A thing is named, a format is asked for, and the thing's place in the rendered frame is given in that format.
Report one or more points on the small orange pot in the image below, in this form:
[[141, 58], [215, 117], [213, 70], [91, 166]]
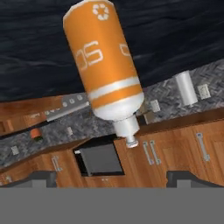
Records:
[[36, 134]]

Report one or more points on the orange white soap dispenser bottle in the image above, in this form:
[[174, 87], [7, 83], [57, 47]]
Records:
[[105, 67]]

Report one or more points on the silver stove with knobs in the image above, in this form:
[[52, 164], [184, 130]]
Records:
[[67, 109]]

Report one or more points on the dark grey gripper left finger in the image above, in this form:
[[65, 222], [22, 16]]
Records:
[[43, 178]]

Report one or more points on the white paper towel roll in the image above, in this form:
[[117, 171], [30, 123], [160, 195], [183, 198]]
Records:
[[186, 87]]

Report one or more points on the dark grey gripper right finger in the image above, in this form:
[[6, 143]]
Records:
[[178, 178]]

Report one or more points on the wooden base cupboards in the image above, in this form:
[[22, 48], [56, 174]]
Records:
[[20, 112]]

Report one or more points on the wooden wall cupboards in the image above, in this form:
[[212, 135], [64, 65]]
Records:
[[178, 145]]

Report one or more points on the white wall socket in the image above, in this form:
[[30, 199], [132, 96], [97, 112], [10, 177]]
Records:
[[155, 106], [69, 131], [15, 150], [203, 91]]

